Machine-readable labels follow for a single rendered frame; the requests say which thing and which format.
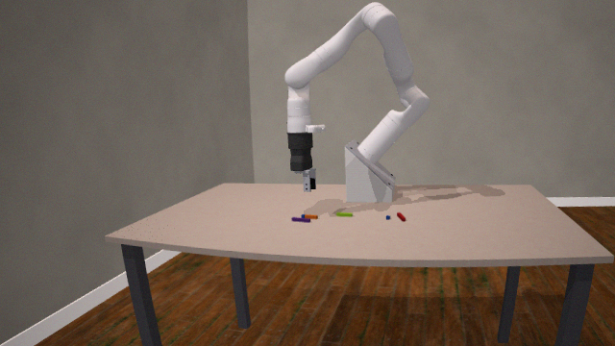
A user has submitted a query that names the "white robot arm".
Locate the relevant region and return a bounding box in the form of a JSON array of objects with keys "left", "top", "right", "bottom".
[{"left": 284, "top": 2, "right": 431, "bottom": 163}]

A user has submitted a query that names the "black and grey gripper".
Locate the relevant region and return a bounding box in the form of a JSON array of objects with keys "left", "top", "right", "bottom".
[{"left": 287, "top": 115, "right": 326, "bottom": 192}]

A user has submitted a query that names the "purple rod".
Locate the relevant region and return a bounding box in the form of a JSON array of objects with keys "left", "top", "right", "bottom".
[{"left": 291, "top": 217, "right": 310, "bottom": 223}]

